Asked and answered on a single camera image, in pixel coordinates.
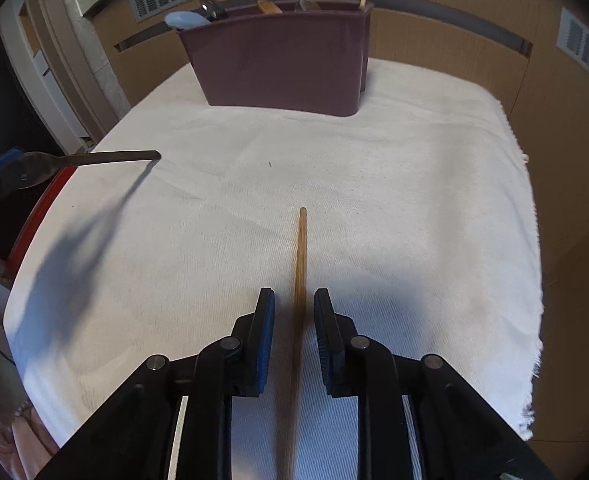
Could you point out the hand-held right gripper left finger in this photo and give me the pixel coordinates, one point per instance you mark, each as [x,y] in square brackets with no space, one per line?
[264,345]

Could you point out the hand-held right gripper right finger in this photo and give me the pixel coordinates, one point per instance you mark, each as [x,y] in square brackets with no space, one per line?
[327,350]

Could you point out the dark metal fork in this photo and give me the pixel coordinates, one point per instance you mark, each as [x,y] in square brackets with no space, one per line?
[99,158]

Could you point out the silver metal spoon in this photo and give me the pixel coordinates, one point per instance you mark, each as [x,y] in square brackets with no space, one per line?
[213,9]

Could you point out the maroon utensil holder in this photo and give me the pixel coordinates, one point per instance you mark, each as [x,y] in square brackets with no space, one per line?
[274,60]

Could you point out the brown wooden spoon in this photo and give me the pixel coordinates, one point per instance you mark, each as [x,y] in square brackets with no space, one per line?
[269,7]

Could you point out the red object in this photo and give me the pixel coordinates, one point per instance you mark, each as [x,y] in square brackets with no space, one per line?
[37,215]

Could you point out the white tablecloth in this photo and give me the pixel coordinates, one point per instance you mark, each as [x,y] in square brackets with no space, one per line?
[399,185]

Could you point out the light blue spoon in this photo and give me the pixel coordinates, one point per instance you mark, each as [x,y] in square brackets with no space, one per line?
[184,20]

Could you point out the pale utensil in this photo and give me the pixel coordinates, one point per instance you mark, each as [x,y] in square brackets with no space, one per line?
[308,5]

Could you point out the small grey vent grille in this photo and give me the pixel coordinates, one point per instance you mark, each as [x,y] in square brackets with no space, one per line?
[584,45]

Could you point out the white door frame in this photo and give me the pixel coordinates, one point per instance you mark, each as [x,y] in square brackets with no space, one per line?
[49,85]

